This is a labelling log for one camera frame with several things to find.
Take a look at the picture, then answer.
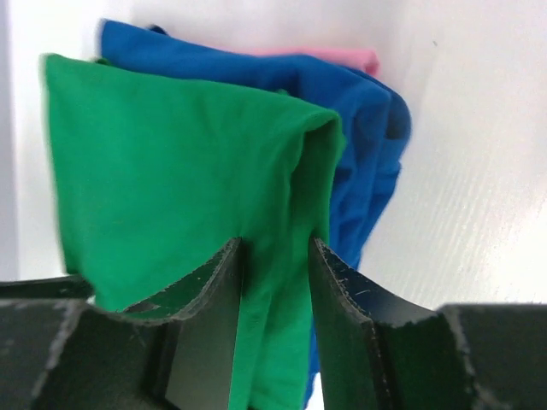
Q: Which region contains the blue t shirt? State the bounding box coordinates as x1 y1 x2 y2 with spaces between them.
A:
101 20 411 409

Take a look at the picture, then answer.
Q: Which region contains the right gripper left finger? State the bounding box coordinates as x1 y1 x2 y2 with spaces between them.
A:
1 238 244 409

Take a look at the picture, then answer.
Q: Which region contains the green t shirt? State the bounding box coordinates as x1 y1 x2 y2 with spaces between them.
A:
43 54 345 409

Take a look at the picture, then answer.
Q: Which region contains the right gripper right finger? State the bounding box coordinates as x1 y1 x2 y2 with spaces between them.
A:
309 238 546 409

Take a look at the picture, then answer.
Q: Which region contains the pink t shirt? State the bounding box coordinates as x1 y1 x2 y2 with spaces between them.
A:
250 46 380 76

